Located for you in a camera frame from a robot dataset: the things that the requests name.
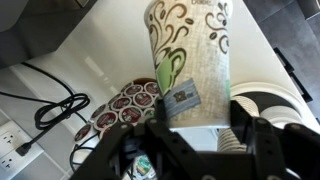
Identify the white double wall outlet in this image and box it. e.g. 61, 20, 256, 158
0, 119, 45, 173

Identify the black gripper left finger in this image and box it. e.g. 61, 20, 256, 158
69, 98, 218, 180

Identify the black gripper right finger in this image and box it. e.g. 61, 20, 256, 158
228, 99, 320, 180

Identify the black coffee maker cord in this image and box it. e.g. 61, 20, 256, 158
0, 61, 92, 158

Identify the patterned paper cup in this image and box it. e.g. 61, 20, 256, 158
143, 0, 235, 130

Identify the dark red coffee pod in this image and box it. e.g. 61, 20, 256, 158
143, 81, 161, 97
118, 105, 144, 125
93, 110, 120, 131
124, 83, 145, 98
132, 91, 155, 110
110, 96, 134, 112

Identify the stack of white cup lids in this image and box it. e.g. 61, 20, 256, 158
259, 105, 305, 130

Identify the white round tray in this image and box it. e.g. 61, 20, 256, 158
229, 81, 318, 135

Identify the wire coffee pod carousel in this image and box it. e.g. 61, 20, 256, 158
72, 77, 162, 180

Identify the black cabinet handle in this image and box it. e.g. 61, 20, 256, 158
287, 71, 315, 103
272, 46, 296, 73

